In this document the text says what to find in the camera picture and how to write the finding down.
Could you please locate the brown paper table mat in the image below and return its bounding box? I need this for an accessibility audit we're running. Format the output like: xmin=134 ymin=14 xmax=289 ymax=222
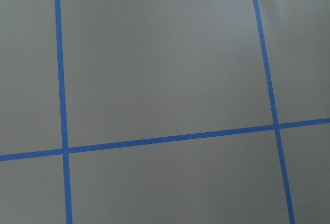
xmin=1 ymin=0 xmax=329 ymax=223

